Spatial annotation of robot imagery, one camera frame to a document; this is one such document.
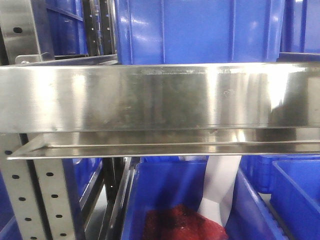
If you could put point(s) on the perforated steel shelf upright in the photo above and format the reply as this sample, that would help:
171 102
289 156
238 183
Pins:
43 192

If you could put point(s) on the blue bin upper right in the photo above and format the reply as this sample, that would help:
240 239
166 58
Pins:
300 39

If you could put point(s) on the large blue bin upper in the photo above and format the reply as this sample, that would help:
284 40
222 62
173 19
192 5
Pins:
198 31

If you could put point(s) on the stainless steel shelf beam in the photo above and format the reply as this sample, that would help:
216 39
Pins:
96 107

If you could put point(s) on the red mesh fabric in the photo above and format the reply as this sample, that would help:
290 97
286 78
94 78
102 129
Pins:
181 223

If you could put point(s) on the blue bin upper left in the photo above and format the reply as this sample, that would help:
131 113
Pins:
59 27

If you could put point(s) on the blue bin lower centre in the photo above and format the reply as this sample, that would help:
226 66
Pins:
162 186

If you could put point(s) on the black rear rack upright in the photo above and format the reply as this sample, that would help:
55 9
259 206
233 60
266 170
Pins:
99 19

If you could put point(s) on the blue bin lower right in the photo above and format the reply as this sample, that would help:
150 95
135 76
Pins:
295 197

